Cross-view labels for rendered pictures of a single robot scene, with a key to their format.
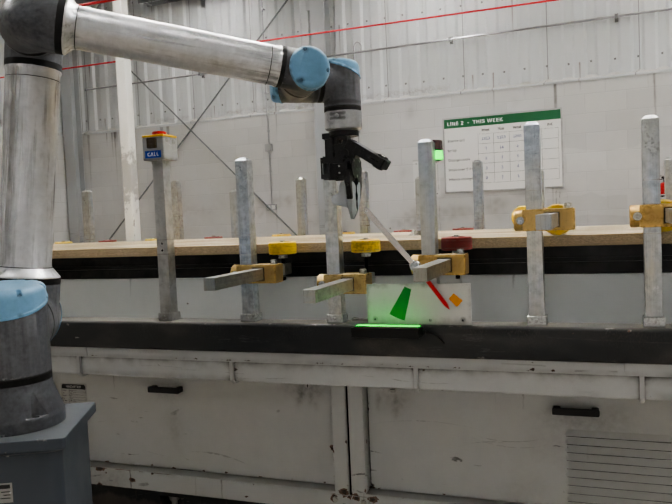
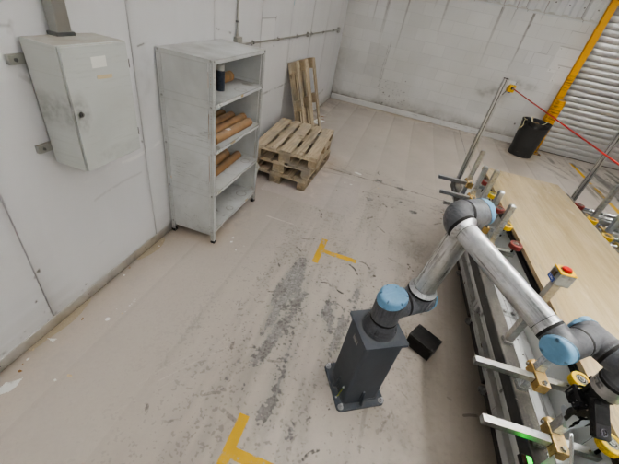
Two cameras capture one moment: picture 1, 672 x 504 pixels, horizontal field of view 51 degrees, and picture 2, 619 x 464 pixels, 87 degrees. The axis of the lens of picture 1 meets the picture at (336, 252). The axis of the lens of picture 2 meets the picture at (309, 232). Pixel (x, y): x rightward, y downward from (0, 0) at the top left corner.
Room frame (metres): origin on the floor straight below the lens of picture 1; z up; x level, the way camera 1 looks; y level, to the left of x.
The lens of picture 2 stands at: (0.61, -0.44, 2.02)
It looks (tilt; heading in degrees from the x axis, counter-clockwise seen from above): 36 degrees down; 76
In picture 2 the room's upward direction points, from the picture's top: 12 degrees clockwise
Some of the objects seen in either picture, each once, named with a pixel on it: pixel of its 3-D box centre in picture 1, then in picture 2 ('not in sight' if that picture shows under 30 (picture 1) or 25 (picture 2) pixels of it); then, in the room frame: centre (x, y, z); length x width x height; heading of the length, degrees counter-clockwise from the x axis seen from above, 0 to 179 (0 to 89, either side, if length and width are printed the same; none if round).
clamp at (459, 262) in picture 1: (439, 264); not in sight; (1.74, -0.25, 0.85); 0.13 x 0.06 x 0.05; 70
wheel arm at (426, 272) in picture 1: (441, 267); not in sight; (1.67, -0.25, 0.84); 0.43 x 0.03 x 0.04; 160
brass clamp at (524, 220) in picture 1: (544, 219); not in sight; (1.65, -0.49, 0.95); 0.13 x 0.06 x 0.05; 70
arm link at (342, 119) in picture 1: (343, 122); (608, 387); (1.73, -0.03, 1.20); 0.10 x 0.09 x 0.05; 159
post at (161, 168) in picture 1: (164, 240); (529, 313); (2.01, 0.48, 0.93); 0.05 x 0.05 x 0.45; 70
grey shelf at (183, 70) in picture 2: not in sight; (216, 143); (0.31, 2.52, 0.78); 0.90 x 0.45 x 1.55; 66
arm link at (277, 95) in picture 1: (296, 82); (590, 339); (1.69, 0.08, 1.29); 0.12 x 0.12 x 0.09; 15
